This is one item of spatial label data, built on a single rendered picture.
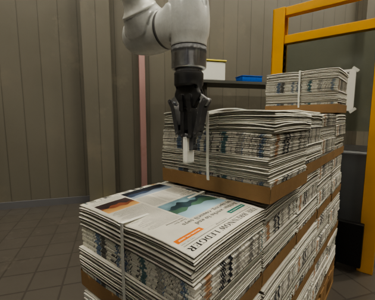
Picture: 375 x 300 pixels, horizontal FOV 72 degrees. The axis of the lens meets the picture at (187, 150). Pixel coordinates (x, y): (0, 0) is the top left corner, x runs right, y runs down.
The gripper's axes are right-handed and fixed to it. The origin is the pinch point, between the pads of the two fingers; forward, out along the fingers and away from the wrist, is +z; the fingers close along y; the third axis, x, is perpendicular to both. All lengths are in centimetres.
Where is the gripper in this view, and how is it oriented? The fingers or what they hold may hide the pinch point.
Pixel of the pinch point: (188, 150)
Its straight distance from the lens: 68.1
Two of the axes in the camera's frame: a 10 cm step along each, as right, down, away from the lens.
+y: -7.7, -0.8, 6.3
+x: -6.3, 1.0, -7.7
